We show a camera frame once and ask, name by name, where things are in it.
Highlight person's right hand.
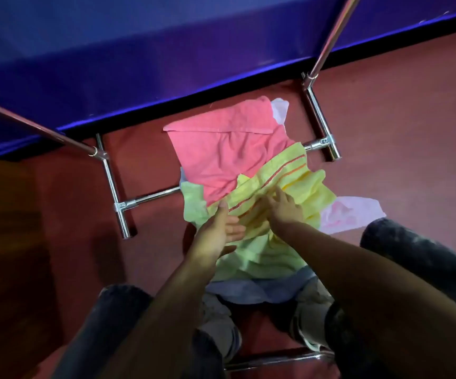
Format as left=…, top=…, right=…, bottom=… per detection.
left=251, top=185, right=306, bottom=238

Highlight person's left hand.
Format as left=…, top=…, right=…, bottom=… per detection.
left=188, top=201, right=247, bottom=269

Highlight yellow striped towel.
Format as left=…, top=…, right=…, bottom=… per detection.
left=206, top=142, right=337, bottom=249

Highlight light green towel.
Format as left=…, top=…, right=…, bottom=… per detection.
left=179, top=180, right=312, bottom=282

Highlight white pink patterned towel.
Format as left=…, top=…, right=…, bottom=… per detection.
left=270, top=97, right=388, bottom=236

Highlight light blue towel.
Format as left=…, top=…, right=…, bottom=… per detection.
left=206, top=268, right=317, bottom=305

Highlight metal rack frame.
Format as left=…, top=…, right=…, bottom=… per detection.
left=0, top=0, right=365, bottom=240

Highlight person's left forearm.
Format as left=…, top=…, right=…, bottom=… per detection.
left=101, top=254, right=220, bottom=379

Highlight person's right forearm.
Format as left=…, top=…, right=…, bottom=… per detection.
left=277, top=218, right=456, bottom=379

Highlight person's left leg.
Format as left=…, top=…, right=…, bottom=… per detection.
left=52, top=284, right=228, bottom=379

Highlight person's leg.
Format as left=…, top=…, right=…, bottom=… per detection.
left=52, top=284, right=228, bottom=379
left=324, top=216, right=456, bottom=379

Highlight person's right leg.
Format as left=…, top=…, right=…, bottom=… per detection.
left=324, top=216, right=456, bottom=379

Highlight grey sneaker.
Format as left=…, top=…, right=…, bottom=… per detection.
left=198, top=292, right=243, bottom=364
left=291, top=278, right=336, bottom=352

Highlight metal stool bar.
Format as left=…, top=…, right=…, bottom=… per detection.
left=224, top=348, right=336, bottom=372

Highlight blue white printed banner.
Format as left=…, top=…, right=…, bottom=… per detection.
left=0, top=0, right=456, bottom=158

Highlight brown wooden cabinet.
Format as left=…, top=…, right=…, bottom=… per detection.
left=0, top=153, right=67, bottom=379

